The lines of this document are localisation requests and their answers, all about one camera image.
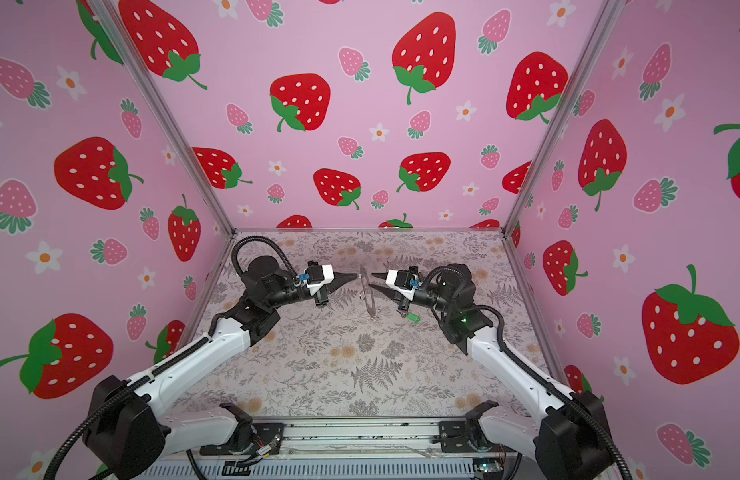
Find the aluminium corner post left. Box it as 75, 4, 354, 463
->
91, 0, 235, 237

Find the aluminium corner post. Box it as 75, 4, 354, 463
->
91, 0, 235, 237
503, 0, 626, 239

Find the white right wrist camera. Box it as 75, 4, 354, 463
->
387, 270, 419, 301

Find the aluminium corner post right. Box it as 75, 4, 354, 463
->
503, 0, 626, 239

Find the aluminium front rail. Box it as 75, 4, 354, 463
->
191, 412, 537, 465

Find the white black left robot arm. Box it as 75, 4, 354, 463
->
83, 255, 358, 479

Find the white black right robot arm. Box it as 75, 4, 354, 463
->
373, 264, 623, 479

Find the silver key green tag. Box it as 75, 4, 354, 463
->
398, 309, 421, 324

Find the perforated grey cable duct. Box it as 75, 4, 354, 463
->
134, 459, 485, 480

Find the clear acrylic keyring holder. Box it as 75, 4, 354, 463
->
358, 265, 378, 321

